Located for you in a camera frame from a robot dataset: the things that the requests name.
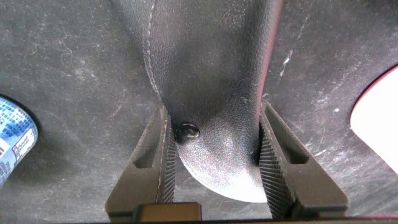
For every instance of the pink saucepan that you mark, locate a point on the pink saucepan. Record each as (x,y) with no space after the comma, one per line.
(379,124)

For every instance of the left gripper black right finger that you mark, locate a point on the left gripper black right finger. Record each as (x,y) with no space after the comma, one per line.
(308,193)

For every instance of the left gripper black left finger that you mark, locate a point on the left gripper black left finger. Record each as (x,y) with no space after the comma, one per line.
(146,183)

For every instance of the black glasses case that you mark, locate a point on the black glasses case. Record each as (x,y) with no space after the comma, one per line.
(211,77)

